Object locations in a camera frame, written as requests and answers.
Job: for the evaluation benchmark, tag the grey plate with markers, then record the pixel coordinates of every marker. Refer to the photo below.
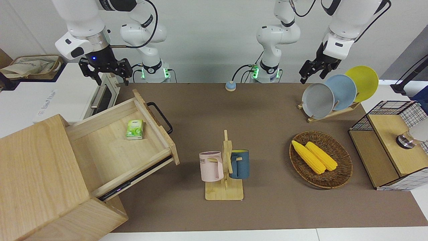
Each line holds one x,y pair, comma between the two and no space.
316,100

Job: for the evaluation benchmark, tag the light blue plate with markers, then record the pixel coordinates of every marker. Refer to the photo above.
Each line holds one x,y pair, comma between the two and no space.
344,90

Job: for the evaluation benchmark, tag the wooden mug rack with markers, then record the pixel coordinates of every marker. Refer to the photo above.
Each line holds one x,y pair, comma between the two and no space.
224,192

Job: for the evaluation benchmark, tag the yellow corn cob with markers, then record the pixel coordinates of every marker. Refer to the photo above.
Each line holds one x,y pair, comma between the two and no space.
322,155
307,157

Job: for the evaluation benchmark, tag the light wooden cabinet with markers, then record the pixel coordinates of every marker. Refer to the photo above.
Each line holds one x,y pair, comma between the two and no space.
33,174

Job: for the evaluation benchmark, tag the white toaster oven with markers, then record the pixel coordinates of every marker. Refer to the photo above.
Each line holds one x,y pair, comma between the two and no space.
60,100

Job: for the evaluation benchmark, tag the brown table mat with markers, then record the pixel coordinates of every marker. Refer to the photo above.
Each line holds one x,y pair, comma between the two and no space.
267,207

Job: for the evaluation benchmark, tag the white box with green light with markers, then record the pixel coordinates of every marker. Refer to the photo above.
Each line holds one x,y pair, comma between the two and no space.
255,72
166,73

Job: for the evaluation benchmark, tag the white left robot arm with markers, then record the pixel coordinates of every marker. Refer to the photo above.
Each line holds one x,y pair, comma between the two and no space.
277,33

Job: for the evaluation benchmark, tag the light wooden drawer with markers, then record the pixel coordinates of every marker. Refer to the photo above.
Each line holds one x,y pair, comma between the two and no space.
110,150

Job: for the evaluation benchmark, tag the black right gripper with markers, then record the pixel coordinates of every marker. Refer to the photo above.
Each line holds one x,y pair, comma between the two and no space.
105,60

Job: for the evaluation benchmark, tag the blue fabric object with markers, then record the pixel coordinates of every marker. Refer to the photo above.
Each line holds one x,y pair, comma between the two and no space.
422,97

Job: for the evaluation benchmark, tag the wooden plate rack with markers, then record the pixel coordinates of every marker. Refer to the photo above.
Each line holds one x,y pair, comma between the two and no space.
321,117

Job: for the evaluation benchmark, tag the green tissue pack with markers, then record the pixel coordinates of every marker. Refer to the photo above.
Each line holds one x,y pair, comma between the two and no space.
134,130

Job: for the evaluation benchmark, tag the round blue white button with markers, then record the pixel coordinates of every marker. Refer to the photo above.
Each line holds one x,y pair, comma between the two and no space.
230,86

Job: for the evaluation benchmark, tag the dark blue mug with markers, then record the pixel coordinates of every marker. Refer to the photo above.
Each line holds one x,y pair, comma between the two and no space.
241,165

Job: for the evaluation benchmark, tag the brown wicker basket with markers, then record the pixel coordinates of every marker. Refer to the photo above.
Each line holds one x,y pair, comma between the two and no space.
337,179

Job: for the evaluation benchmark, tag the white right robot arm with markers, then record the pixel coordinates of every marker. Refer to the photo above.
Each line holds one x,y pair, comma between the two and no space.
80,20

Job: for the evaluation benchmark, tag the pink mug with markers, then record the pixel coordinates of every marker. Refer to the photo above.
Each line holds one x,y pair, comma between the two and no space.
210,167

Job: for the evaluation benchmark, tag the yellow plate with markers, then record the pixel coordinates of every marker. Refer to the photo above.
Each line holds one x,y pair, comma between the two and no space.
366,80

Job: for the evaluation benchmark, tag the white cloth bag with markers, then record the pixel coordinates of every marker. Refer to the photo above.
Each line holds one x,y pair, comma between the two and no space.
23,67

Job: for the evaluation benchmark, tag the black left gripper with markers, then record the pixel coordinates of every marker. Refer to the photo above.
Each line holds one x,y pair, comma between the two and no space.
321,62

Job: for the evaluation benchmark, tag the brown cardboard tray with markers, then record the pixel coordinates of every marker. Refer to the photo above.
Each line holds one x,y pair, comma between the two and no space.
57,65

